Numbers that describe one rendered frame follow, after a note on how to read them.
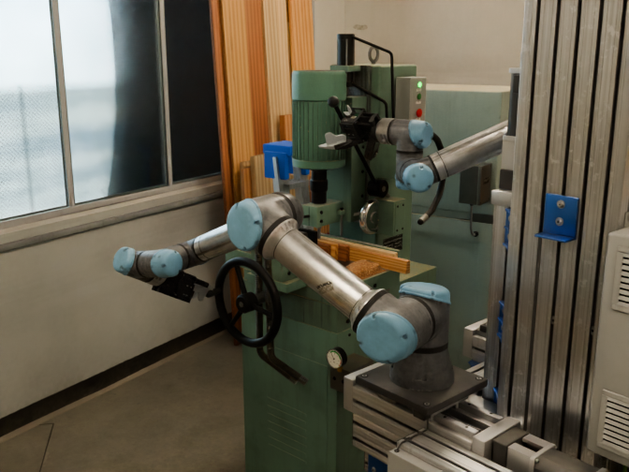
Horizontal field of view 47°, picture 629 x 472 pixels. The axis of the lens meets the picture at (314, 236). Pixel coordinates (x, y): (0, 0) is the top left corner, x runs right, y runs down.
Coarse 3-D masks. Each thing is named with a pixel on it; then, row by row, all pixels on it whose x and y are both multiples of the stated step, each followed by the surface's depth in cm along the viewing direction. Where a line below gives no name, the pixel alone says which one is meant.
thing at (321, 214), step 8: (328, 200) 248; (336, 200) 248; (304, 208) 241; (312, 208) 239; (320, 208) 239; (328, 208) 242; (336, 208) 245; (312, 216) 240; (320, 216) 240; (328, 216) 243; (336, 216) 246; (304, 224) 243; (312, 224) 240; (320, 224) 240; (328, 224) 243
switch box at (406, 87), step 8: (400, 80) 245; (408, 80) 243; (416, 80) 244; (424, 80) 248; (400, 88) 246; (408, 88) 243; (416, 88) 245; (424, 88) 249; (400, 96) 246; (408, 96) 244; (416, 96) 246; (424, 96) 250; (400, 104) 247; (408, 104) 244; (416, 104) 247; (424, 104) 251; (400, 112) 247; (408, 112) 245; (416, 112) 248; (424, 112) 251; (424, 120) 252
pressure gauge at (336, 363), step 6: (336, 348) 220; (342, 348) 221; (330, 354) 221; (336, 354) 220; (342, 354) 219; (330, 360) 222; (336, 360) 220; (342, 360) 218; (330, 366) 222; (336, 366) 221; (342, 366) 223
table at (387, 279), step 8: (232, 256) 253; (240, 256) 250; (248, 256) 247; (344, 264) 234; (384, 272) 226; (392, 272) 229; (248, 280) 235; (288, 280) 227; (296, 280) 227; (368, 280) 219; (376, 280) 223; (384, 280) 226; (392, 280) 229; (280, 288) 226; (288, 288) 224; (296, 288) 227; (376, 288) 224
